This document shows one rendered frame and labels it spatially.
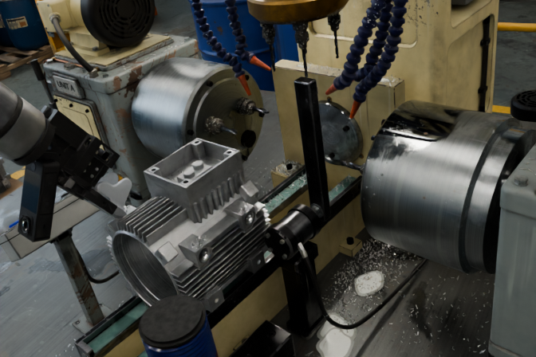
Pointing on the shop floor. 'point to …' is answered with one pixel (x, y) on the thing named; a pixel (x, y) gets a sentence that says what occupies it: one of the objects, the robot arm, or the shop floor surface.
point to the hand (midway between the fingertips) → (117, 216)
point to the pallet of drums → (21, 21)
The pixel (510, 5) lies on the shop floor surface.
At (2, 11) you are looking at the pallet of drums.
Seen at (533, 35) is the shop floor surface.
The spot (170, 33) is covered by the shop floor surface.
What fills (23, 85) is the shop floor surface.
